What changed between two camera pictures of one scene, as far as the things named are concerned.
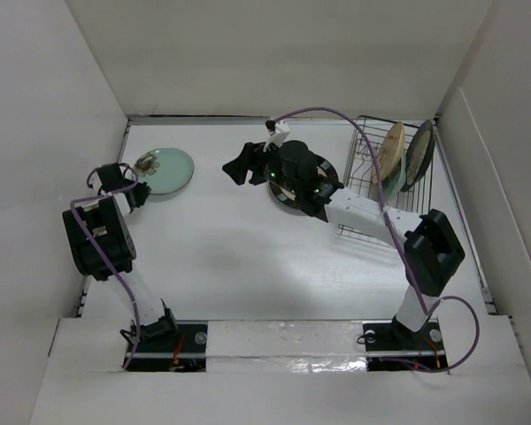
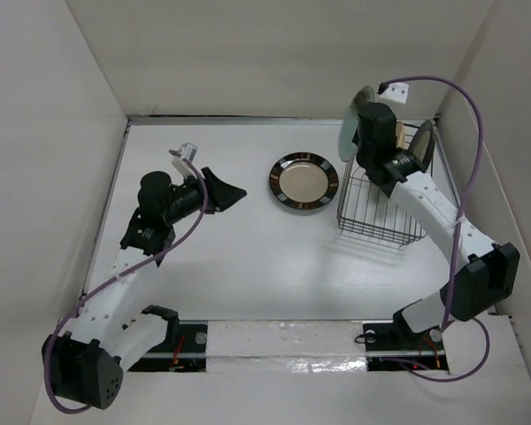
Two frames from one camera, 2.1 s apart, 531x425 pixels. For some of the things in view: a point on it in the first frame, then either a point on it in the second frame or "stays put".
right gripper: [250, 154] to [391, 110]
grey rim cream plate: [420, 154] stays put
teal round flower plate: [165, 170] to [347, 148]
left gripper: [142, 192] to [219, 194]
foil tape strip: [285, 346] stays put
